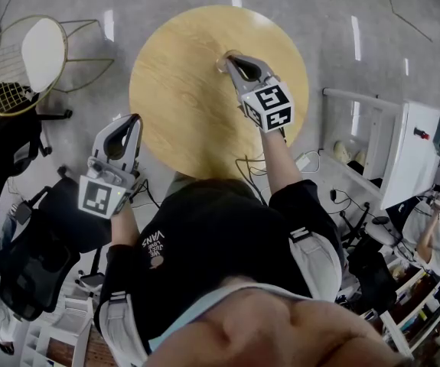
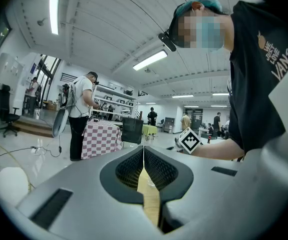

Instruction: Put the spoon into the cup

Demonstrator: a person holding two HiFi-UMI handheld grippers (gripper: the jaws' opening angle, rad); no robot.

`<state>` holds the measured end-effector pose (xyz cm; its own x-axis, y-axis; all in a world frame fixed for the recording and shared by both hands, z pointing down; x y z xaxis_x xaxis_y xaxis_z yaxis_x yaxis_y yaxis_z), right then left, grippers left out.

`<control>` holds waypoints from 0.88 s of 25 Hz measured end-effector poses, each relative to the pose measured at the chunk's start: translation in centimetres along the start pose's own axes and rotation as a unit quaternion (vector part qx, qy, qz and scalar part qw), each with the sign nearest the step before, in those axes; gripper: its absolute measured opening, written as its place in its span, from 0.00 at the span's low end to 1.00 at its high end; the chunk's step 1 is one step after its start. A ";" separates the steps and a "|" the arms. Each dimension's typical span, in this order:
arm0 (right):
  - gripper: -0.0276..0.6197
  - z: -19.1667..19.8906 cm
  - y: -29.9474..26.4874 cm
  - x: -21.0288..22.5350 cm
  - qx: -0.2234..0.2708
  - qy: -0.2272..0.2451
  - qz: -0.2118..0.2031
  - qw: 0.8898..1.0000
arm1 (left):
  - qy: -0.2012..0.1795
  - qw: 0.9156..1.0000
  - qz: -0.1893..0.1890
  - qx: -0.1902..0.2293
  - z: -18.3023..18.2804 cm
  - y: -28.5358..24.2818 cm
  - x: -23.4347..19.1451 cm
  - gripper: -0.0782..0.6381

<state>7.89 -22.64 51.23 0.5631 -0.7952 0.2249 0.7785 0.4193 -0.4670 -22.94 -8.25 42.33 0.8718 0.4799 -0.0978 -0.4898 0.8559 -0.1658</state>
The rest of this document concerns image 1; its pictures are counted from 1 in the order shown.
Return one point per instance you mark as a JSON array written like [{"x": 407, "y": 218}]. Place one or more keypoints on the black office chair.
[
  {"x": 70, "y": 220},
  {"x": 5, "y": 147},
  {"x": 372, "y": 277}
]

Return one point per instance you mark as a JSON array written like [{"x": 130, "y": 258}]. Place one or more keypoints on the white shelf with items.
[{"x": 422, "y": 312}]

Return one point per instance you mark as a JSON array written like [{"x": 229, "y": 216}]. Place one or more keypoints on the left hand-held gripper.
[{"x": 95, "y": 199}]

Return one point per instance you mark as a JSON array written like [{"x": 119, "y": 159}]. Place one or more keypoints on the white seat cushion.
[{"x": 43, "y": 56}]

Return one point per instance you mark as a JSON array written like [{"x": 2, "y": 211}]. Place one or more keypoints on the clear drinking glass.
[{"x": 219, "y": 65}]

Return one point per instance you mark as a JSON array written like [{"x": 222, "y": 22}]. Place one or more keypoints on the beige shoe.
[
  {"x": 343, "y": 151},
  {"x": 360, "y": 158}
]

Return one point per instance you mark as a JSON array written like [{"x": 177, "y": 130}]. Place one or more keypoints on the black power adapter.
[{"x": 334, "y": 195}]

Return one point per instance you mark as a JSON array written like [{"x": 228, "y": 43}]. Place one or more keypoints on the white power adapter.
[{"x": 303, "y": 161}]

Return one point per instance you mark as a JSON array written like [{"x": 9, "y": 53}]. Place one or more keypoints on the red stop button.
[{"x": 423, "y": 134}]

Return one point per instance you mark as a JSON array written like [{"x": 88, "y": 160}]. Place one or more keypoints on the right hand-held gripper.
[{"x": 269, "y": 105}]

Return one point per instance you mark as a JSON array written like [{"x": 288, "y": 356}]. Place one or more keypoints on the person's black printed shirt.
[{"x": 212, "y": 243}]

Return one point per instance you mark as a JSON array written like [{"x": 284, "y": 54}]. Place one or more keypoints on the white stool with black base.
[{"x": 384, "y": 235}]

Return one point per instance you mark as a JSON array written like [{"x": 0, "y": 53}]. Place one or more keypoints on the person's right forearm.
[{"x": 281, "y": 166}]

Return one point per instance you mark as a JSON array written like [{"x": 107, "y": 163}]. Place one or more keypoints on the person's left forearm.
[{"x": 126, "y": 228}]

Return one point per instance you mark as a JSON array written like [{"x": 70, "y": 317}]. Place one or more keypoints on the white storage rack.
[{"x": 66, "y": 319}]

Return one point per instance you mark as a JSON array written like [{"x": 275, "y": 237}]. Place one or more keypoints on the person's face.
[{"x": 281, "y": 335}]

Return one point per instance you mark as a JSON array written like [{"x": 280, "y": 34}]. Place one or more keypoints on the white desk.
[{"x": 411, "y": 159}]

